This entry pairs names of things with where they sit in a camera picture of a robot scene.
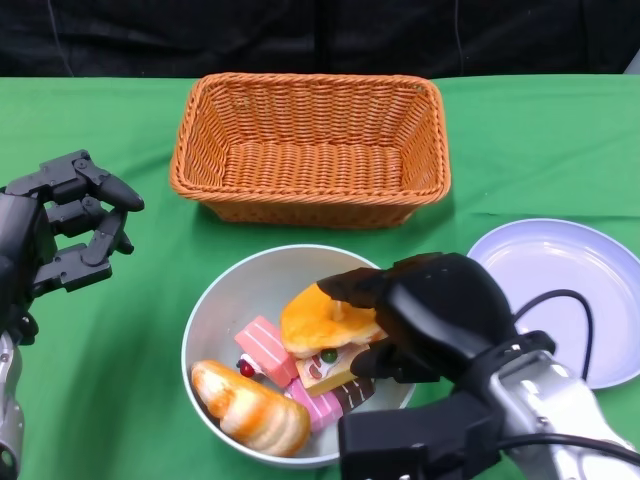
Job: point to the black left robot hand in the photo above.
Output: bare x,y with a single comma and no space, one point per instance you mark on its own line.
20,235

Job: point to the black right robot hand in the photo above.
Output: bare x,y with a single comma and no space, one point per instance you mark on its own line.
440,310

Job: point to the pale grey-green bowl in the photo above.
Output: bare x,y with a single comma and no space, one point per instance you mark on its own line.
250,290

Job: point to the long striped bread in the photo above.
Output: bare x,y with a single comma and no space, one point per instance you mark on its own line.
250,410

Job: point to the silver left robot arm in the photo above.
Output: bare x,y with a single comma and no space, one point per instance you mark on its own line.
10,400

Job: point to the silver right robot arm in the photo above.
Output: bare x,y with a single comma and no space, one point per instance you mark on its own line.
545,400

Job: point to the lavender round plate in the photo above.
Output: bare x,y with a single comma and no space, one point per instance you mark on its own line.
540,260

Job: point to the chocolate brown cake slice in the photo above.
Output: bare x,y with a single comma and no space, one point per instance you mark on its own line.
355,392

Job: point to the yellow cake slice green ball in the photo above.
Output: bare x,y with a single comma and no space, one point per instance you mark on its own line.
325,375

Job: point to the magenta pink cake slice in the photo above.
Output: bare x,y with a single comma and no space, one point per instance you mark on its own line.
320,407

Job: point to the salmon pink cake slice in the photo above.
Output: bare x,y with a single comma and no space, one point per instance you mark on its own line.
265,347

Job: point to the orange wicker basket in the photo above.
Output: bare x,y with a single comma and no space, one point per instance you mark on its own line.
310,165

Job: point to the green tablecloth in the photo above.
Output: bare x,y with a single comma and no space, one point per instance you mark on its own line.
125,350

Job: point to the black backdrop cloth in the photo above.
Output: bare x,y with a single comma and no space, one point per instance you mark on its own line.
300,35

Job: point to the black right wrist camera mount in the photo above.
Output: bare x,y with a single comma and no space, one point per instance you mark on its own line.
410,440

